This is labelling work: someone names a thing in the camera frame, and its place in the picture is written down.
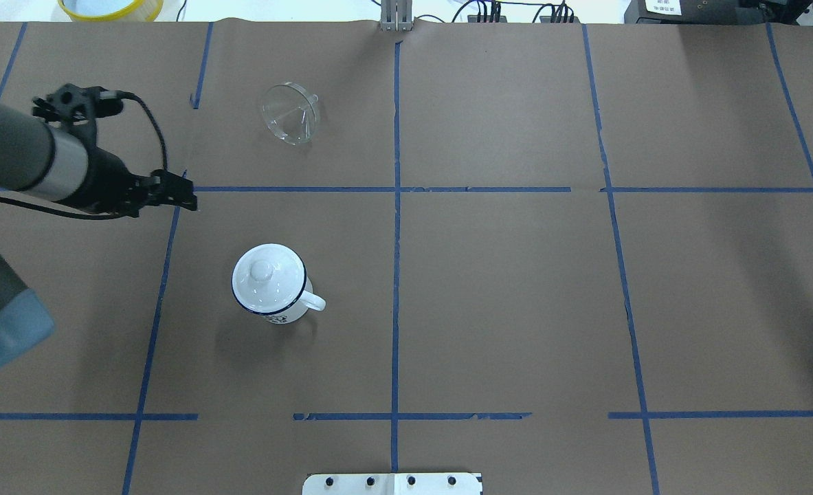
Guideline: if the black camera cable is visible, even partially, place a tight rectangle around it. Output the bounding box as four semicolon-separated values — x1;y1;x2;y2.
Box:
0;93;169;221

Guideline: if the white enamel cup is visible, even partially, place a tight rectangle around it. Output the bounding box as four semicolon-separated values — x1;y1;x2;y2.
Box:
232;243;326;325

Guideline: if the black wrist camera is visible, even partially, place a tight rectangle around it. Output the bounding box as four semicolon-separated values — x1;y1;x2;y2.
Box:
30;82;135;124

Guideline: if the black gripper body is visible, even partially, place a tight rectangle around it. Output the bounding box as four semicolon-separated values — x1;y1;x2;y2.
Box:
118;171;171;217

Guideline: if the yellow tape roll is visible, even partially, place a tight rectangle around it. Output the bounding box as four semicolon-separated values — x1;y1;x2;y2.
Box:
57;1;165;23

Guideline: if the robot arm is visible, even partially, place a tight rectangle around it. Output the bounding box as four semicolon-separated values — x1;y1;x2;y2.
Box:
0;82;198;369

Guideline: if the white cup lid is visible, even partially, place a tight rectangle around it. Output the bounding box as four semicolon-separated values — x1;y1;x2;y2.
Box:
232;243;307;316

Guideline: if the aluminium frame post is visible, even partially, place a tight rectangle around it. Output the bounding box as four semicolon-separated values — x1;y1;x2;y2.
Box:
375;0;414;32

